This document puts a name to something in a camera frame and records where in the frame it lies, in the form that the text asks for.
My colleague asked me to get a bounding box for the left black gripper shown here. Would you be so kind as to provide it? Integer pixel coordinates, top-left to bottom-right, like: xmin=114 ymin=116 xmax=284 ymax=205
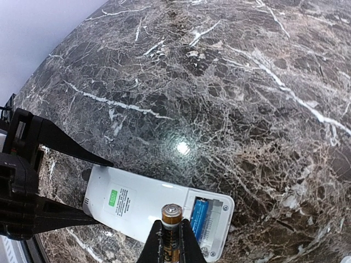
xmin=1 ymin=108 xmax=114 ymax=240

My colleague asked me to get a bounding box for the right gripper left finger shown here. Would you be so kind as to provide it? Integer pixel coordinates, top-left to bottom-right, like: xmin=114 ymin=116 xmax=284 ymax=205
xmin=136 ymin=220 xmax=164 ymax=263

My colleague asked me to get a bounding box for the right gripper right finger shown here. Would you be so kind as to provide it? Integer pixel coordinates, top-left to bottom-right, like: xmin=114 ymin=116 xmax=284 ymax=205
xmin=179 ymin=219 xmax=206 ymax=263

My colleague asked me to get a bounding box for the blue battery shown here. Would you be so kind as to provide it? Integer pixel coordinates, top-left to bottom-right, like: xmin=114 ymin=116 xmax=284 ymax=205
xmin=190 ymin=199 xmax=209 ymax=241

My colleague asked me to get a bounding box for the brown battery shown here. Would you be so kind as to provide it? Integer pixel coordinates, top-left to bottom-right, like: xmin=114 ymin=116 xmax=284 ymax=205
xmin=161 ymin=204 xmax=182 ymax=262

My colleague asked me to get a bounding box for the white air conditioner remote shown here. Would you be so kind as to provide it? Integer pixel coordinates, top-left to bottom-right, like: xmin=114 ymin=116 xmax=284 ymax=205
xmin=83 ymin=165 xmax=235 ymax=262

